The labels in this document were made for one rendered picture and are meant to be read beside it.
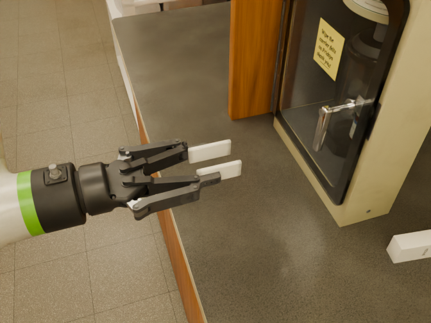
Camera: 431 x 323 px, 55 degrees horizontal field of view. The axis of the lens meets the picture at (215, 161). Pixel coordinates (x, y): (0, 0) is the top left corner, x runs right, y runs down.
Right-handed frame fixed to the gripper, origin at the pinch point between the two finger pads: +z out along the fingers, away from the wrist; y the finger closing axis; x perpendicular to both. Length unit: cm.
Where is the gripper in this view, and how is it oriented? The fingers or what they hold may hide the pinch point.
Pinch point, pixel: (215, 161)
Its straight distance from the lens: 64.4
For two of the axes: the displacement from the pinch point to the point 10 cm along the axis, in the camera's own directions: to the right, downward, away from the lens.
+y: -3.1, -6.9, 6.5
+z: 9.5, -2.2, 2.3
